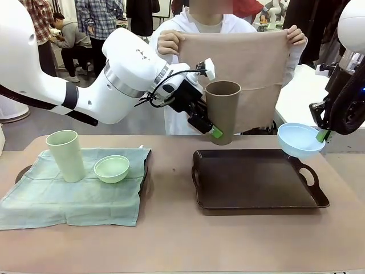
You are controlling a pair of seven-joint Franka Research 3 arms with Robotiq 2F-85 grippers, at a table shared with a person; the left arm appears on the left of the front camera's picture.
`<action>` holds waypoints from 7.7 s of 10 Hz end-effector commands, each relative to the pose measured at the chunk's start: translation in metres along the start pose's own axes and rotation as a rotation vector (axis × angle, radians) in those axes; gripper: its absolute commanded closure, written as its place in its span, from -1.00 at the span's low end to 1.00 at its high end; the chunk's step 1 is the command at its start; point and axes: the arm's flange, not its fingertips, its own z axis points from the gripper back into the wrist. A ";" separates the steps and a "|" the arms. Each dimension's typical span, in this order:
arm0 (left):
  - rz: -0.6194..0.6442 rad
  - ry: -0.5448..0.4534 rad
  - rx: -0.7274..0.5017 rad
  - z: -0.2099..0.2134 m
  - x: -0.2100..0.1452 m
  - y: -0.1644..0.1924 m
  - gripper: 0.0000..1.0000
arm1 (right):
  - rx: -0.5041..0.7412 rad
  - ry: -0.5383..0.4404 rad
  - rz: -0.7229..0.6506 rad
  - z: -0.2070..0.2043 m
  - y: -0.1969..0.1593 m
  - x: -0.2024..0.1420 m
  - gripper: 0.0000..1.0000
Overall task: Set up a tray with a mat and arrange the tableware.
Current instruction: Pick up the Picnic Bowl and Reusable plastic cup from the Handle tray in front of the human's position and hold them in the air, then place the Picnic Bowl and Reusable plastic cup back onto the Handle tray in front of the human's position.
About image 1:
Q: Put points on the seated grey hoodie person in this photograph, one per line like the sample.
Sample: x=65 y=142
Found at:
x=72 y=40

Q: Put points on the white background table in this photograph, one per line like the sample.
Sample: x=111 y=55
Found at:
x=308 y=85

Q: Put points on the green cloth mat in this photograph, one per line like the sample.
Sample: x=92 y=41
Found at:
x=57 y=202

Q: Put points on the person's left hand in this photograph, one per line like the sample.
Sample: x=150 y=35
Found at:
x=296 y=35

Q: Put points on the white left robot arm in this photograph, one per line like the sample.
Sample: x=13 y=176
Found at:
x=119 y=82

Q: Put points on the person in white hoodie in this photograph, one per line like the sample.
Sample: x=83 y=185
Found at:
x=208 y=24

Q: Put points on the tall pale green cup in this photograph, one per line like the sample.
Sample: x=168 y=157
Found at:
x=68 y=160

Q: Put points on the dark brown serving tray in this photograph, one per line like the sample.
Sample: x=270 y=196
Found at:
x=251 y=182
x=21 y=172

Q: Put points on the pale green bowl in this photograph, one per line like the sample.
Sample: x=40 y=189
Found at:
x=112 y=172

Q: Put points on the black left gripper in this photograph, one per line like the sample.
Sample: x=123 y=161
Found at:
x=186 y=98

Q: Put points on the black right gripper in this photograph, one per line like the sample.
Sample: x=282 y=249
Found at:
x=319 y=114

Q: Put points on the black top white trousers person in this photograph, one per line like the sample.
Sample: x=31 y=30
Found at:
x=142 y=17

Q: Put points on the tall brown cup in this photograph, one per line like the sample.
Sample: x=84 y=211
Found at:
x=223 y=114

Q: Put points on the light blue bowl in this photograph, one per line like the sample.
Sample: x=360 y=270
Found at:
x=299 y=142

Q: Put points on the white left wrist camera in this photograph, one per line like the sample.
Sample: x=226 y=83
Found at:
x=210 y=68

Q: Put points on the brown cloth mat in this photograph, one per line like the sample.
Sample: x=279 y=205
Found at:
x=253 y=62

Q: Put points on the person's right hand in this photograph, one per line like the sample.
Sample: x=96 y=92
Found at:
x=169 y=42

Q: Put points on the dark clothed background person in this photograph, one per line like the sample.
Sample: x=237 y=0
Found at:
x=316 y=25

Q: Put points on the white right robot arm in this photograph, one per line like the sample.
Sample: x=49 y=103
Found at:
x=352 y=25

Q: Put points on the blue plaid shirt person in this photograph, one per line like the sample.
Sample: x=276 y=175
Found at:
x=99 y=20

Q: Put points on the red plaid shirt person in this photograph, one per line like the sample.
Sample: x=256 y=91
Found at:
x=42 y=31

